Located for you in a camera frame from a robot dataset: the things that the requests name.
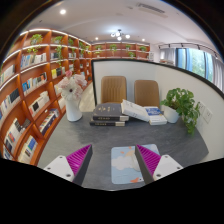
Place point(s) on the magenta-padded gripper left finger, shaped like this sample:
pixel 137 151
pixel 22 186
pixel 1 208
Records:
pixel 58 166

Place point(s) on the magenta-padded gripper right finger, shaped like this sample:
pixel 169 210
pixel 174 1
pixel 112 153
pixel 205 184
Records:
pixel 166 165

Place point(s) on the pastel cloud print mouse pad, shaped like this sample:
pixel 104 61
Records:
pixel 121 166

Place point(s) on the white book with blue cover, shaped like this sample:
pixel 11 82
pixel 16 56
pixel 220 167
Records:
pixel 156 116

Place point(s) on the white vase with pink flowers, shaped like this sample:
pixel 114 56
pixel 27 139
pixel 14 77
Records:
pixel 73 111

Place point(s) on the green plant in white pot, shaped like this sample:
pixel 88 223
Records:
pixel 180 101

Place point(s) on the thin dark hardcover book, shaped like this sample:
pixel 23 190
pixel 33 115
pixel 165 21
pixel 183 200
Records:
pixel 106 123

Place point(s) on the tan upholstered chair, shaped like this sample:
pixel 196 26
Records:
pixel 114 89
pixel 146 93

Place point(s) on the thick dark hardcover book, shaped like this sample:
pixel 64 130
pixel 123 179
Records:
pixel 108 110

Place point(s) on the orange wooden shelf unit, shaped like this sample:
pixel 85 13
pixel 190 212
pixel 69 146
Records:
pixel 26 86

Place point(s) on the white curtain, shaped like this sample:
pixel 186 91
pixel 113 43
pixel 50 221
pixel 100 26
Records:
pixel 168 56
pixel 218 75

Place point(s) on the window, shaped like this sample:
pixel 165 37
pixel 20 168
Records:
pixel 196 63

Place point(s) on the black multi-bulb ceiling lamp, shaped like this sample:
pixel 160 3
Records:
pixel 119 34

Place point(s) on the recessed ceiling spotlights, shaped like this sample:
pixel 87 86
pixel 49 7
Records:
pixel 62 11

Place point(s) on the ceiling air vent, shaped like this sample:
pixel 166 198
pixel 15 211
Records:
pixel 150 9

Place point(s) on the black ceiling track light rail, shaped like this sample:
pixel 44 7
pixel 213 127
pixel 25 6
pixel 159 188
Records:
pixel 186 45

